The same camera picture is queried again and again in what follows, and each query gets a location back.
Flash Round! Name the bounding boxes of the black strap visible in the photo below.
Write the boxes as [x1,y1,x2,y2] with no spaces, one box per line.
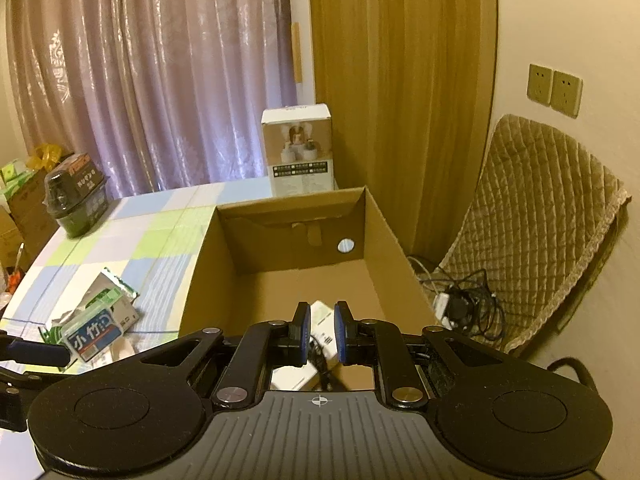
[547,357,602,397]

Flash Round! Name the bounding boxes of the dark printed box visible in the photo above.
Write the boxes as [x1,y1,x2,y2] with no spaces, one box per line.
[65,155,111,224]

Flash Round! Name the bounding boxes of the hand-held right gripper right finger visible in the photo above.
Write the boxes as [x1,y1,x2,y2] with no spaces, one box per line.
[333,301,506,411]

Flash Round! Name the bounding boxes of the brown cardboard box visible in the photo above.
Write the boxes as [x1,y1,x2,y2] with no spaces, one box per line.
[180,186,446,392]

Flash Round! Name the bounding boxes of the blue label floss box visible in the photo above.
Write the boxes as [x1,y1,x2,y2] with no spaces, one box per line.
[60,307,126,363]

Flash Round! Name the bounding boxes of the tangle of black cables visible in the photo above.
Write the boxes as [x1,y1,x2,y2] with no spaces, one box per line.
[407,255,507,347]

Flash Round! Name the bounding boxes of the white packet in box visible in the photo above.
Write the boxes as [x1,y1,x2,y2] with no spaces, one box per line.
[270,300,342,392]

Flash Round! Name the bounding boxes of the stacked cardboard cartons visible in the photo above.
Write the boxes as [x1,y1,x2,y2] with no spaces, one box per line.
[0,160,62,267]

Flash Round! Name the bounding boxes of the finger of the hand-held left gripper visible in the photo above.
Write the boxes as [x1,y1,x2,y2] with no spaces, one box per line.
[0,331,73,370]
[0,367,57,397]

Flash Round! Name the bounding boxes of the beige wall socket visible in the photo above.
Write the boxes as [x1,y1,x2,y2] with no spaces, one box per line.
[550,70,584,117]
[526,63,555,106]

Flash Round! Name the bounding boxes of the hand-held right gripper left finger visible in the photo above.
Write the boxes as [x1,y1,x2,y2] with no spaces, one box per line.
[135,301,313,409]

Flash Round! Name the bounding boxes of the pink patterned curtain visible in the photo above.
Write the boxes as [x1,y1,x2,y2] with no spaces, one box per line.
[5,0,299,202]

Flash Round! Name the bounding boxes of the wooden wardrobe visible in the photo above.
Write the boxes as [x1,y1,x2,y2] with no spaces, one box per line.
[307,0,499,261]

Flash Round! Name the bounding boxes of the silver green foil packet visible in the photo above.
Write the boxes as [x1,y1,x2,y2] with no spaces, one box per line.
[39,267,138,346]

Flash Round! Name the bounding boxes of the yellow plastic bag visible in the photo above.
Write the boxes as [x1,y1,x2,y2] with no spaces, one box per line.
[26,144,74,171]

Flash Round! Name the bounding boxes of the white product box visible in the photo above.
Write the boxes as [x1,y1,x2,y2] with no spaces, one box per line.
[260,103,337,199]

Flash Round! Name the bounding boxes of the black power adapter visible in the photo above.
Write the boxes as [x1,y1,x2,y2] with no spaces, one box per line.
[450,285,474,327]

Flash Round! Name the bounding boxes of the dark jar with lid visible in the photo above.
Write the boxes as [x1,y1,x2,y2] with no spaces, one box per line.
[44,169,97,239]

